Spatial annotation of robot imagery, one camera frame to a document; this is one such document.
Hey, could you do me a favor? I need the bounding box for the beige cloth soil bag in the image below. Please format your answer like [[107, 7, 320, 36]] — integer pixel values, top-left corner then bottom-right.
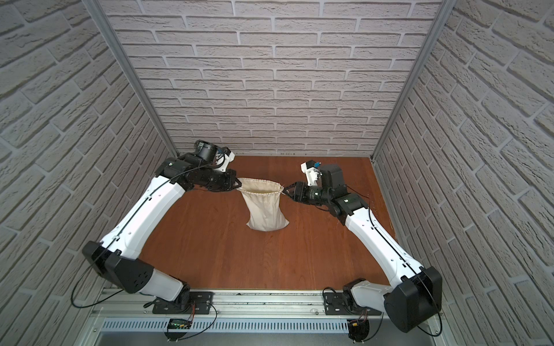
[[238, 177, 289, 232]]

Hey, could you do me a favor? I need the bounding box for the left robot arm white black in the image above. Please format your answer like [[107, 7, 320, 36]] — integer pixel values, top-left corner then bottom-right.
[[82, 147, 241, 304]]

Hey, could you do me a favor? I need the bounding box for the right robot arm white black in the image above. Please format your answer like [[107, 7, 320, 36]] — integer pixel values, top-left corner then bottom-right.
[[284, 182, 443, 332]]

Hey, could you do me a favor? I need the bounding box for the right controller board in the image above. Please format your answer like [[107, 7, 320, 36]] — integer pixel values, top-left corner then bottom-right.
[[347, 319, 371, 343]]

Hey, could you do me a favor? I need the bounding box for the controller board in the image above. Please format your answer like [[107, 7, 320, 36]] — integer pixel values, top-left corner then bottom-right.
[[164, 319, 192, 342], [347, 319, 371, 343]]

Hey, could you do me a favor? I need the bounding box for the left controller board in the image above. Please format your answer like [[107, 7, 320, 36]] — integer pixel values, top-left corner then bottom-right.
[[164, 319, 192, 342]]

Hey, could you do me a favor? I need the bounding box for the vent grille strip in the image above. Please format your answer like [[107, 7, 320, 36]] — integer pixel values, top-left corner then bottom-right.
[[100, 318, 348, 334]]

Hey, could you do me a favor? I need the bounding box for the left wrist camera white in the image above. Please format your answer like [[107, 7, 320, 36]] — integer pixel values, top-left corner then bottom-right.
[[193, 140, 235, 172]]

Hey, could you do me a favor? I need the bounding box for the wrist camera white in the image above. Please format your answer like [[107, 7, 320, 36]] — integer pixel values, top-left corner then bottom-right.
[[193, 140, 235, 172], [301, 160, 346, 189]]

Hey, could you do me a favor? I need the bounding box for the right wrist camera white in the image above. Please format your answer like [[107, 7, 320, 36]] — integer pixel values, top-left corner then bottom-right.
[[301, 160, 346, 189]]

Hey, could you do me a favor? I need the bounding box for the aluminium front rail frame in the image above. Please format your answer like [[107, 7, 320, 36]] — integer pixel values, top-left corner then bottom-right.
[[76, 288, 456, 345]]

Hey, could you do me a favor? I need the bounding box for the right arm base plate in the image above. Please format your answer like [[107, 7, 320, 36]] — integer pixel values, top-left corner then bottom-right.
[[322, 291, 381, 317]]

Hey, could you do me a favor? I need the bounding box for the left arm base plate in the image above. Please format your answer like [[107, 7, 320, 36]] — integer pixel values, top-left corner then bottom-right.
[[152, 291, 214, 315]]

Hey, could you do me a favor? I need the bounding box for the left corner aluminium post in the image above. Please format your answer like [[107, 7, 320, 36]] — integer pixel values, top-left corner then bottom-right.
[[83, 0, 178, 157]]

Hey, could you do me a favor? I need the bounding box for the corner aluminium post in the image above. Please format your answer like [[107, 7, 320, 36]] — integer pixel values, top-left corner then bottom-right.
[[83, 0, 178, 157], [371, 0, 457, 164]]

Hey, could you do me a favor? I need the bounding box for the right corner aluminium post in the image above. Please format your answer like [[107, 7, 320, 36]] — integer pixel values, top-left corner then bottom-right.
[[371, 0, 457, 164]]

